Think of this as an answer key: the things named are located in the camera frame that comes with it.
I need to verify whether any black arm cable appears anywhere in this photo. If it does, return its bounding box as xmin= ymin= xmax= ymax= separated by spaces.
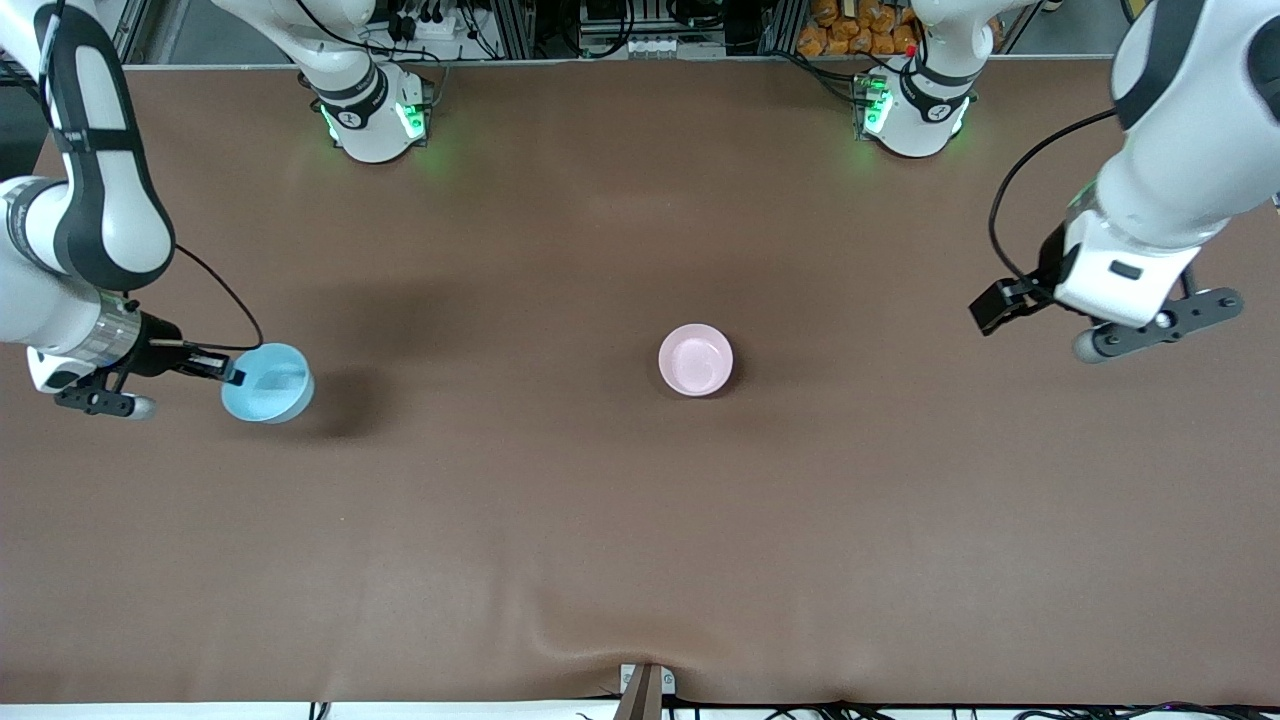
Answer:
xmin=172 ymin=243 xmax=265 ymax=353
xmin=988 ymin=108 xmax=1121 ymax=291

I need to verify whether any pink bowl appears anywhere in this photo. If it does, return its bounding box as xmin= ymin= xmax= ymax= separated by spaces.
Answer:
xmin=658 ymin=323 xmax=734 ymax=398

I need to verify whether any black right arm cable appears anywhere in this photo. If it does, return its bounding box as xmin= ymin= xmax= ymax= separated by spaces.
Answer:
xmin=172 ymin=243 xmax=265 ymax=353

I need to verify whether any orange snack packets pile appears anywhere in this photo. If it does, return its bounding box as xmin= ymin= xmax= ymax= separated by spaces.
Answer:
xmin=797 ymin=0 xmax=1004 ymax=58

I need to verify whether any silver aluminium frame post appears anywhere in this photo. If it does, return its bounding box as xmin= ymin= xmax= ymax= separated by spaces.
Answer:
xmin=762 ymin=0 xmax=804 ymax=56
xmin=497 ymin=0 xmax=538 ymax=58

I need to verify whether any light blue bowl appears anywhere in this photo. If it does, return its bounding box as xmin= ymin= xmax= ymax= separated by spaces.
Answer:
xmin=221 ymin=343 xmax=315 ymax=425

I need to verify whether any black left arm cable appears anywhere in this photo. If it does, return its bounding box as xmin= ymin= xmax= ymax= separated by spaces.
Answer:
xmin=988 ymin=108 xmax=1121 ymax=291

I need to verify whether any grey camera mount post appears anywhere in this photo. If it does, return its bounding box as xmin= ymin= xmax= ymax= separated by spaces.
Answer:
xmin=615 ymin=662 xmax=677 ymax=720

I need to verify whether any brown table cover mat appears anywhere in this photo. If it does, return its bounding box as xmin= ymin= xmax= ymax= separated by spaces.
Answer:
xmin=0 ymin=55 xmax=1280 ymax=706

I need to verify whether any white power strip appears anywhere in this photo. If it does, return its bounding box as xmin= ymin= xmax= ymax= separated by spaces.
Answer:
xmin=388 ymin=0 xmax=463 ymax=43

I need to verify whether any white connector block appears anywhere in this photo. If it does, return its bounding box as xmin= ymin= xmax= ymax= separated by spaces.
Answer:
xmin=618 ymin=33 xmax=728 ymax=58

